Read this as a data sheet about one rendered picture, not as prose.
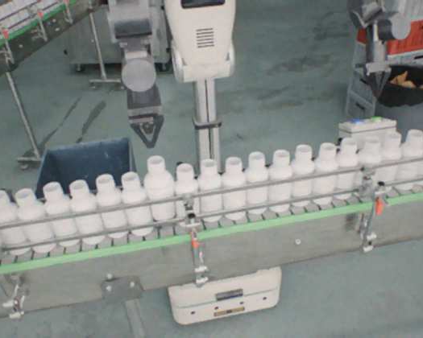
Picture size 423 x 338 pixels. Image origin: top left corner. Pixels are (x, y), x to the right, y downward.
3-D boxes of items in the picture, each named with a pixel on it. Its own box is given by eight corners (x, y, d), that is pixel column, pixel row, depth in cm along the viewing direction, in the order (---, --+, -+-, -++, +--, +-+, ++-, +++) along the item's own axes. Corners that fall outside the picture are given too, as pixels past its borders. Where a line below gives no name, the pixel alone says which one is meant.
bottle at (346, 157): (333, 183, 109) (342, 133, 99) (354, 191, 105) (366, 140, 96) (325, 195, 105) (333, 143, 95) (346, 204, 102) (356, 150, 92)
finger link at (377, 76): (398, 95, 110) (399, 61, 107) (375, 98, 109) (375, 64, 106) (384, 93, 116) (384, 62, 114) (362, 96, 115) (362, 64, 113)
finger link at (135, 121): (134, 155, 78) (126, 113, 73) (134, 138, 84) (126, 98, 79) (168, 150, 79) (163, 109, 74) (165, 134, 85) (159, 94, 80)
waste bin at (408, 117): (381, 177, 271) (403, 92, 234) (350, 144, 307) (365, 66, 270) (439, 167, 277) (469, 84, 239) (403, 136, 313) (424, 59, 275)
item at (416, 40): (388, 55, 277) (395, 24, 264) (354, 39, 309) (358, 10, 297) (456, 43, 291) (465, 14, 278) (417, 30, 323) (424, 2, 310)
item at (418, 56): (382, 84, 290) (387, 55, 277) (350, 67, 322) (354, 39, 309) (446, 72, 303) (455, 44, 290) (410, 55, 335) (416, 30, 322)
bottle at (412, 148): (398, 175, 110) (412, 125, 100) (417, 186, 106) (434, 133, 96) (384, 183, 108) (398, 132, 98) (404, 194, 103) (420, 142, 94)
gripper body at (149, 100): (129, 119, 74) (122, 82, 70) (128, 97, 82) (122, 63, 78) (163, 114, 75) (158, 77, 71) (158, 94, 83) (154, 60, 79)
